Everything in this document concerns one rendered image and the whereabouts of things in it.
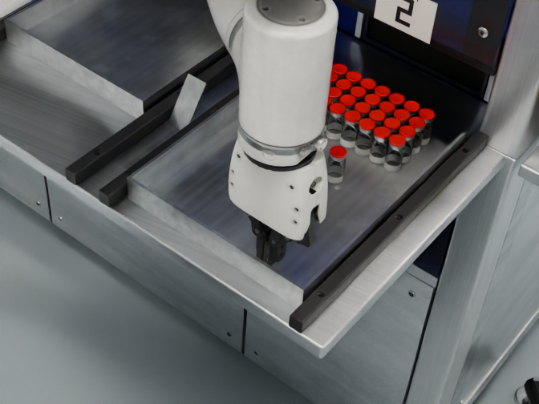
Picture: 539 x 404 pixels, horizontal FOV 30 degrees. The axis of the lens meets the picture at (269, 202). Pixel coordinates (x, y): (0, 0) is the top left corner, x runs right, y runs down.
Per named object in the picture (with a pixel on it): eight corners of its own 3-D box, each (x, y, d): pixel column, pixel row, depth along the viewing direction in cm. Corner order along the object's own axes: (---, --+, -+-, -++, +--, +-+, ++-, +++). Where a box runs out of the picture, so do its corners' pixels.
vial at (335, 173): (332, 169, 125) (335, 143, 122) (346, 177, 125) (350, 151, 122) (322, 179, 124) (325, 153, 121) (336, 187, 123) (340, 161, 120)
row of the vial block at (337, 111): (291, 104, 134) (293, 77, 131) (403, 166, 127) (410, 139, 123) (281, 112, 133) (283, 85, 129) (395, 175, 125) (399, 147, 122)
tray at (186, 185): (299, 68, 140) (301, 48, 137) (459, 153, 129) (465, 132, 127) (127, 198, 120) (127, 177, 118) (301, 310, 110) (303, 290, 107)
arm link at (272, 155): (346, 119, 98) (342, 141, 100) (274, 80, 101) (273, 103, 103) (293, 163, 93) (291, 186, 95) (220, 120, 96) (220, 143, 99)
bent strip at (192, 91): (188, 108, 132) (188, 72, 128) (206, 118, 131) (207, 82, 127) (113, 163, 124) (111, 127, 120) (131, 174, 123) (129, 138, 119)
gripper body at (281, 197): (345, 139, 99) (333, 217, 107) (263, 94, 103) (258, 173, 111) (298, 179, 94) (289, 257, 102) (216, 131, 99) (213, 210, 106)
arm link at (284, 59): (223, 94, 99) (256, 155, 93) (226, -21, 90) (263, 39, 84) (301, 78, 102) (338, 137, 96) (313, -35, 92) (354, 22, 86)
